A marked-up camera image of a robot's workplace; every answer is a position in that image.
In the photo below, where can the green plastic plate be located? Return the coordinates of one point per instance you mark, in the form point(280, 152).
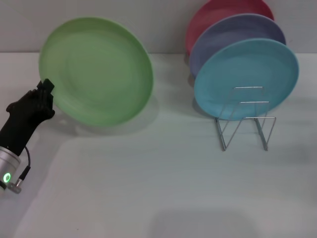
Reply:
point(99, 72)

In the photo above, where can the pink plastic plate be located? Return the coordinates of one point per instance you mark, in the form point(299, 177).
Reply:
point(210, 17)

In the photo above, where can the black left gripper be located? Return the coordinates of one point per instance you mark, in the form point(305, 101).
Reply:
point(22, 119)

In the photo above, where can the light blue plastic plate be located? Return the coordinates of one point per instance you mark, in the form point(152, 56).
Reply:
point(247, 69)

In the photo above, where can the purple plastic plate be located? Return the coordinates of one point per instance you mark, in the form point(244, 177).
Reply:
point(223, 37)

